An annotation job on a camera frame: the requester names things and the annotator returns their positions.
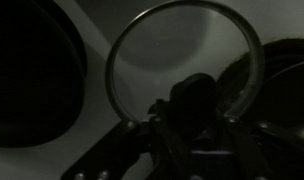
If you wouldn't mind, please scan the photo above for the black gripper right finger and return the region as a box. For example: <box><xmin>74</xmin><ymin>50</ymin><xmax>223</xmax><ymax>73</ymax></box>
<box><xmin>215</xmin><ymin>113</ymin><xmax>304</xmax><ymax>180</ymax></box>

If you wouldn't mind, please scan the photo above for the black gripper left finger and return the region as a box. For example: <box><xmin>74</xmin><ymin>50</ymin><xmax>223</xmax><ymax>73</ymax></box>
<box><xmin>60</xmin><ymin>98</ymin><xmax>190</xmax><ymax>180</ymax></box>

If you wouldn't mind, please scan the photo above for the glass lid with black knob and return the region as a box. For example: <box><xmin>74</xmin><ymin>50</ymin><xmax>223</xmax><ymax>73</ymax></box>
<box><xmin>105</xmin><ymin>0</ymin><xmax>266</xmax><ymax>134</ymax></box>

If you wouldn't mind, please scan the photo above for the white electric stove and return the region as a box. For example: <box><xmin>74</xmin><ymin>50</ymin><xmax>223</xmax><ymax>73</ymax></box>
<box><xmin>0</xmin><ymin>0</ymin><xmax>304</xmax><ymax>180</ymax></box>

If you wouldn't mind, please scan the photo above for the small black frying pan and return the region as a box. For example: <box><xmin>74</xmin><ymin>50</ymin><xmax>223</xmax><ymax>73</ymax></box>
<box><xmin>0</xmin><ymin>0</ymin><xmax>89</xmax><ymax>148</ymax></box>

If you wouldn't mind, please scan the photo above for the small black pot with handle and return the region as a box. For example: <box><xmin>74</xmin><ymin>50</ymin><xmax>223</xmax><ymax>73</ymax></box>
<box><xmin>216</xmin><ymin>38</ymin><xmax>304</xmax><ymax>134</ymax></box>

